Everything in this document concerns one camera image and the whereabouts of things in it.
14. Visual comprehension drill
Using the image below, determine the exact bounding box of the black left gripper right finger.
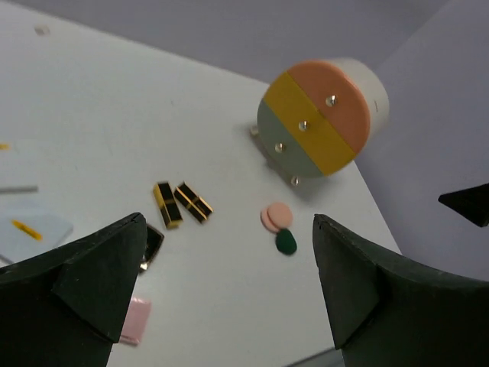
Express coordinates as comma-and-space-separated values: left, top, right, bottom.
313, 215, 488, 366

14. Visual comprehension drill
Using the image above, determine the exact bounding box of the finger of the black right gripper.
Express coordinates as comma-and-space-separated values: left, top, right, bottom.
438, 183, 489, 227

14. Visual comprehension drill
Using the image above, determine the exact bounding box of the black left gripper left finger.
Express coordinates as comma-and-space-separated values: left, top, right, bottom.
1, 213, 147, 367

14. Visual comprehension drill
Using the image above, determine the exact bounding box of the dark green powder puff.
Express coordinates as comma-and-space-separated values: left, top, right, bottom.
275, 229, 297, 256

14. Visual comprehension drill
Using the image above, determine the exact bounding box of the peach round powder puff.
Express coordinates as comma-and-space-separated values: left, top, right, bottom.
267, 202, 293, 229

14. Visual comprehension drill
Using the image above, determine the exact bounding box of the gold black lipstick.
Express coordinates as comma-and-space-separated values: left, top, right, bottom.
153, 182, 183, 229
173, 182, 213, 223

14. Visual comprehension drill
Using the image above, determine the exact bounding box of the orange top drawer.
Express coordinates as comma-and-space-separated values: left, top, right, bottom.
287, 60, 371, 154

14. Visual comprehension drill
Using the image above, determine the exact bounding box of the pink square makeup sponge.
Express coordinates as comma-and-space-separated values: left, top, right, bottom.
119, 297, 151, 346

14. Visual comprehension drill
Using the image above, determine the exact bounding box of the black square compact case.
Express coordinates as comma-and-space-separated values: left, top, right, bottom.
139, 224, 164, 273

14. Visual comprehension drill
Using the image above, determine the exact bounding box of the round cream drawer organizer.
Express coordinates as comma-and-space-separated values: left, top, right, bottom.
250, 57, 390, 186

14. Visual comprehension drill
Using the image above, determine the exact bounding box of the green bottom drawer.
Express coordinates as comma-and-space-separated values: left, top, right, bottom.
257, 102, 323, 178

